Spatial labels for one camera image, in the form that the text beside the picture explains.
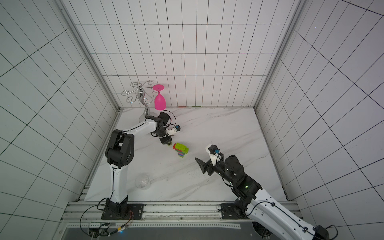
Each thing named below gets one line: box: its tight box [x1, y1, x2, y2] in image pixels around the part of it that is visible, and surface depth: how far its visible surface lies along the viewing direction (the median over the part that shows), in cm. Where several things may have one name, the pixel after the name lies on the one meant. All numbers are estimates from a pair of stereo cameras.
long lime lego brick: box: [175, 142, 189, 154], surface depth 87 cm
